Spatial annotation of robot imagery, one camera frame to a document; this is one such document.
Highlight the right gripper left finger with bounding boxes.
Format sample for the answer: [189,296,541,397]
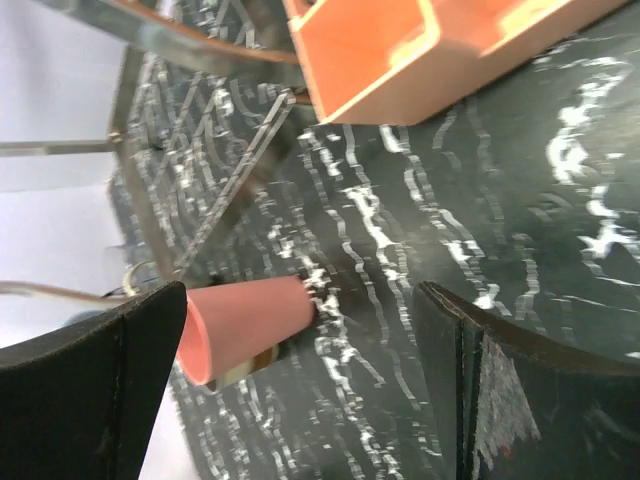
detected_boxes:
[1,281,187,479]

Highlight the steel two-tier dish rack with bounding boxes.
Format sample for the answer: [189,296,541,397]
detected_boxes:
[1,1,299,280]

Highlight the orange plastic file organizer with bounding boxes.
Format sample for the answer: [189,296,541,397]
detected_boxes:
[284,0,622,126]

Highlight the pink plastic cup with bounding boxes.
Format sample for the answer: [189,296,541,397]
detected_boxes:
[176,276,314,385]

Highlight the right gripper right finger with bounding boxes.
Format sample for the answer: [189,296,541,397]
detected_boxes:
[412,282,639,479]

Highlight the cream and brown steel cup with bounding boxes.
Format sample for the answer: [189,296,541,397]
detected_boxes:
[206,344,279,392]

